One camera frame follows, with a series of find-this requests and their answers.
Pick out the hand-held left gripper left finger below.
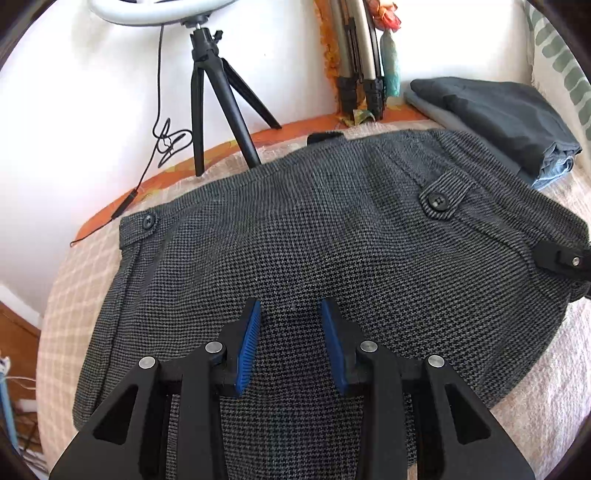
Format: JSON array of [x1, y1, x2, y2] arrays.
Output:
[[48, 298, 263, 480]]

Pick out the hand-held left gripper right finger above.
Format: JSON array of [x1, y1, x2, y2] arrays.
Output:
[[320, 296, 536, 480]]

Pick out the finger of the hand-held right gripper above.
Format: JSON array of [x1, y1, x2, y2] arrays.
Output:
[[534, 240, 591, 280]]

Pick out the grey houndstooth pants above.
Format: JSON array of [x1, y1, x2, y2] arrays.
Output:
[[73, 129, 591, 480]]

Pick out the folded blue jeans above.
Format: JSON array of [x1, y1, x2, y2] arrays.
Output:
[[531, 144, 583, 191]]

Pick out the folded dark grey garment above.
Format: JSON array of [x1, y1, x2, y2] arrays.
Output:
[[410, 77, 573, 178]]

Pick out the white green patterned pillow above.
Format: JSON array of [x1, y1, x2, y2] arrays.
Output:
[[524, 0, 591, 121]]

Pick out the black phone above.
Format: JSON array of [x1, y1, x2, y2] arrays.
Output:
[[307, 131, 345, 147]]

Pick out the wooden furniture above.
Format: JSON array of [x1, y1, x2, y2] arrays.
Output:
[[0, 300, 43, 455]]

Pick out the black tripod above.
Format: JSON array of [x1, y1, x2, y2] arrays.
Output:
[[181, 15, 283, 178]]

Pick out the teal tassel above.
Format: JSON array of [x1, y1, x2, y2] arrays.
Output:
[[379, 31, 402, 99]]

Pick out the folded metal stand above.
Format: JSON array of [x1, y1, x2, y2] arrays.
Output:
[[329, 0, 387, 123]]

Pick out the dried flower decoration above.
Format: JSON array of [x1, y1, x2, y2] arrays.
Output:
[[368, 0, 403, 34]]

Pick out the black cable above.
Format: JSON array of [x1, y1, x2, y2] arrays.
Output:
[[69, 23, 194, 248]]

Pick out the white ring light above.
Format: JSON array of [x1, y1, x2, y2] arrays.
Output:
[[87, 0, 204, 25]]

